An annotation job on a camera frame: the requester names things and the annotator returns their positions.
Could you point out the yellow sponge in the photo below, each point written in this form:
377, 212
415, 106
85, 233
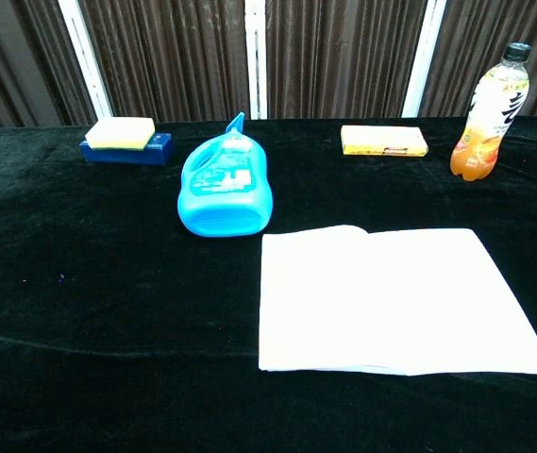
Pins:
119, 133

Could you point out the white frame post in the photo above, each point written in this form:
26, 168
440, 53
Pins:
256, 56
86, 56
424, 61

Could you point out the white book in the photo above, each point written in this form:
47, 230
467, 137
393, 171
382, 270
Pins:
381, 297

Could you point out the blue detergent bottle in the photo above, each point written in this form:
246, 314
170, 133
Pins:
225, 189

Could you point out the dark blue box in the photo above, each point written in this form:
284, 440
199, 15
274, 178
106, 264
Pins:
155, 150

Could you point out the orange drink bottle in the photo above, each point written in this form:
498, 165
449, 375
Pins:
487, 122

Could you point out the brown curtain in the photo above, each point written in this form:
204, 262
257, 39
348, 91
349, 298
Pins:
334, 56

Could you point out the black velvet tablecloth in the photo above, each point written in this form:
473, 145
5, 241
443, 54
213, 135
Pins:
107, 292

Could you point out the yellow flat box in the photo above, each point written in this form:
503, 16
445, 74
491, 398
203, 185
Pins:
383, 140

